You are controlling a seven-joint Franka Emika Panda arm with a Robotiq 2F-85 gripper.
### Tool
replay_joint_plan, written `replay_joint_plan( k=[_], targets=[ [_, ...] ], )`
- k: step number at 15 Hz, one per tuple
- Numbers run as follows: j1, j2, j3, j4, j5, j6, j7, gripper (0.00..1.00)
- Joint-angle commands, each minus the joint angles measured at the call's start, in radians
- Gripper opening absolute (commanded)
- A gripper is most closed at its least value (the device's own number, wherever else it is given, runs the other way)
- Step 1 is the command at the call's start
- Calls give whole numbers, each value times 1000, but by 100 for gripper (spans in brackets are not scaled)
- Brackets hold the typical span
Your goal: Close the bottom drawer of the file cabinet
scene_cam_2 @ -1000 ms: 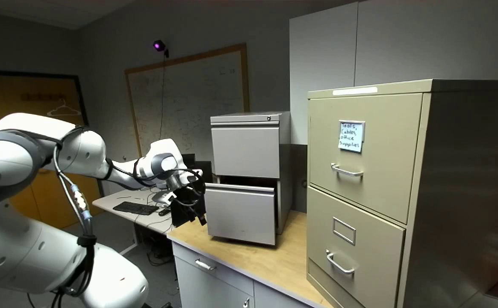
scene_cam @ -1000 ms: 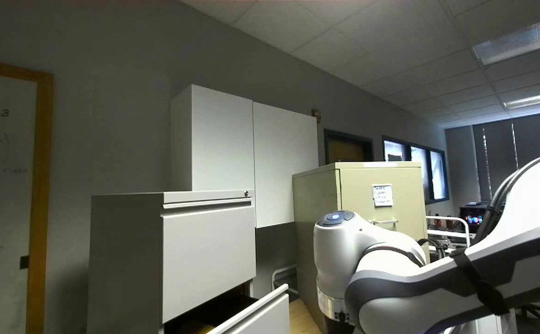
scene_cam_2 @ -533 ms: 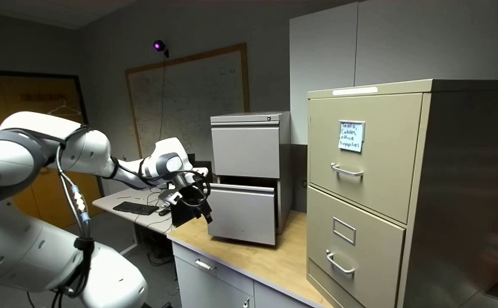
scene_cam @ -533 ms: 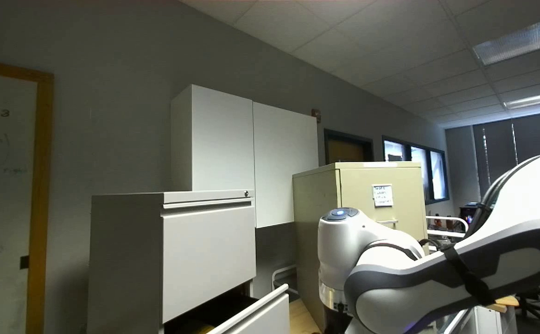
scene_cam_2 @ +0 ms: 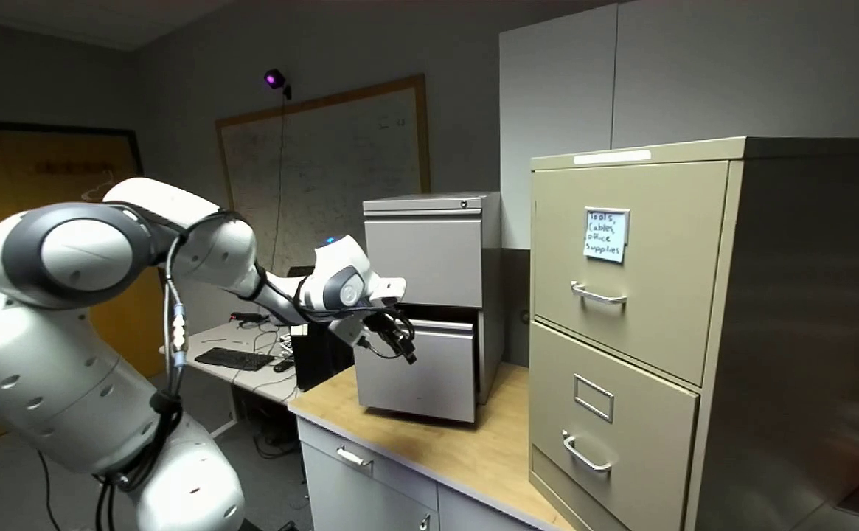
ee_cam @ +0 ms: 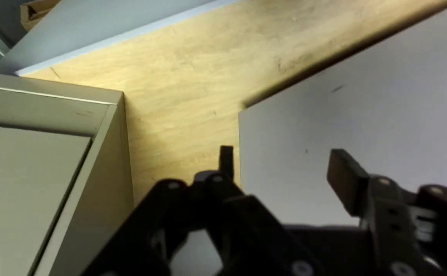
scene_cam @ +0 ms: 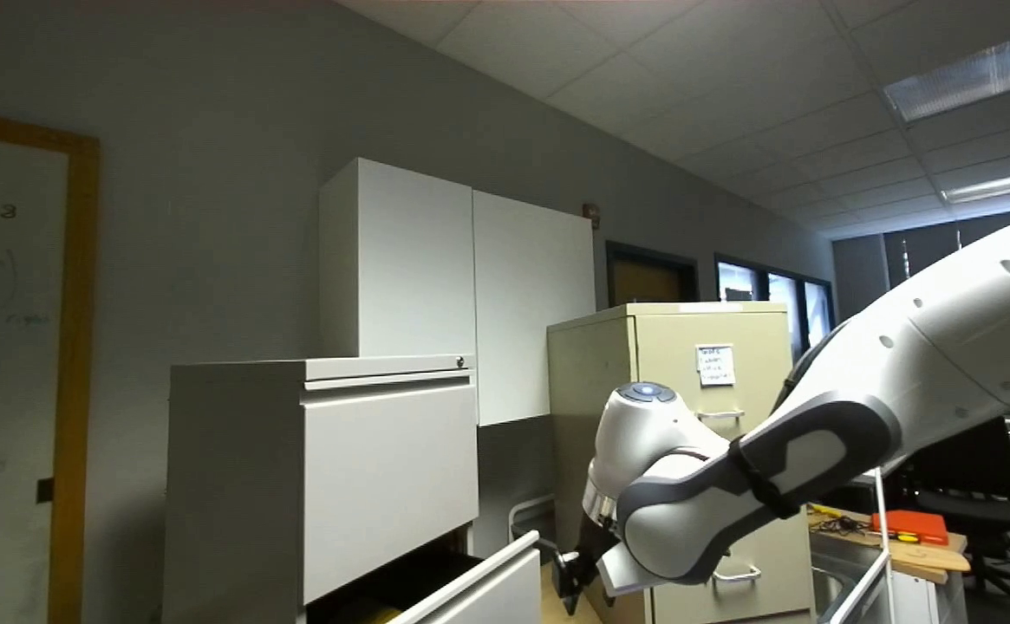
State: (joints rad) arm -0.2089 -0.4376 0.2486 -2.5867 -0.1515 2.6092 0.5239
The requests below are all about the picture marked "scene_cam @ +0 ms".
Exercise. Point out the beige file cabinet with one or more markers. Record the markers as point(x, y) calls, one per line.
point(669, 347)

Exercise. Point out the white file cabinet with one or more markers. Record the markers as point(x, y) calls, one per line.
point(236, 485)

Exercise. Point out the white drawer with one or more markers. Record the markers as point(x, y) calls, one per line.
point(387, 485)
point(487, 594)

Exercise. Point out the white upper drawer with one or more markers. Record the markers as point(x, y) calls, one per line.
point(387, 485)

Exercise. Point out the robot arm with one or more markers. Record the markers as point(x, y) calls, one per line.
point(921, 373)

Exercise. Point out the white paper note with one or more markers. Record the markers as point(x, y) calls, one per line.
point(716, 365)

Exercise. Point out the white lower drawer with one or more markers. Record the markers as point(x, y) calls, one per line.
point(487, 594)

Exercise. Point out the black office chair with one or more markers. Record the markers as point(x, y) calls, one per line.
point(968, 494)

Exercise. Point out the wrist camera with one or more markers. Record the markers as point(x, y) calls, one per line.
point(617, 572)

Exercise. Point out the wooden table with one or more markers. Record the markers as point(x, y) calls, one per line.
point(921, 555)

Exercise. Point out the orange case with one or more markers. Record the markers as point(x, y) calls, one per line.
point(910, 526)

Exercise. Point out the wall alarm device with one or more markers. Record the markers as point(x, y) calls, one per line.
point(591, 215)

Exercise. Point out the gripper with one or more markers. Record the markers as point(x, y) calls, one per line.
point(596, 537)

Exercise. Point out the whiteboard with wooden frame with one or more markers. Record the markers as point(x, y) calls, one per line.
point(2, 390)

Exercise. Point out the white stand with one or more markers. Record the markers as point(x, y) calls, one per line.
point(882, 537)

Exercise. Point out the white wall cabinet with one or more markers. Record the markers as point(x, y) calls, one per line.
point(435, 277)

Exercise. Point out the ceiling light panel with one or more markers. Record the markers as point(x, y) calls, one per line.
point(1003, 185)
point(977, 76)

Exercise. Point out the row of windows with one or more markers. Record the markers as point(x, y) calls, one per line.
point(769, 290)

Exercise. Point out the dark door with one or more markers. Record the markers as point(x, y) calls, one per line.
point(650, 279)

